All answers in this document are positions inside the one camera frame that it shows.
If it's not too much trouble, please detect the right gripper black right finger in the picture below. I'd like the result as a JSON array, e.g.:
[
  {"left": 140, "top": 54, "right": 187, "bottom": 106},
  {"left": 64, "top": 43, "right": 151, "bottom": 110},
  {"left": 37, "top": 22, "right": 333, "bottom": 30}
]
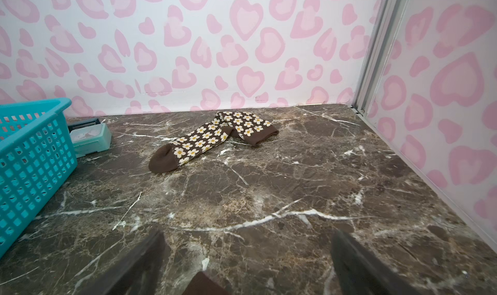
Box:
[{"left": 331, "top": 230, "right": 419, "bottom": 295}]

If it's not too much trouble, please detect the teal plastic basket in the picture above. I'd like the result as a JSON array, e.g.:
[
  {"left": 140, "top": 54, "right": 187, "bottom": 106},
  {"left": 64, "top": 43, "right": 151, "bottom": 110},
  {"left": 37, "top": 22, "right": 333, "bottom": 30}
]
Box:
[{"left": 0, "top": 98, "right": 77, "bottom": 254}]

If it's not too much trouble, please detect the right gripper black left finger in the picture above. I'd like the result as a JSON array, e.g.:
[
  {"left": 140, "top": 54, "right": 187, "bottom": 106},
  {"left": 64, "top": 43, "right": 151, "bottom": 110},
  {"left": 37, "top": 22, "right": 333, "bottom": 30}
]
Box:
[{"left": 81, "top": 230, "right": 166, "bottom": 295}]

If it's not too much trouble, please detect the mint green small box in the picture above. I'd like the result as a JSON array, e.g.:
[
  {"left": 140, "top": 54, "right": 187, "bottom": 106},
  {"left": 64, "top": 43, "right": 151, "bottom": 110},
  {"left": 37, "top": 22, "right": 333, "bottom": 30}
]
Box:
[{"left": 68, "top": 118, "right": 112, "bottom": 158}]

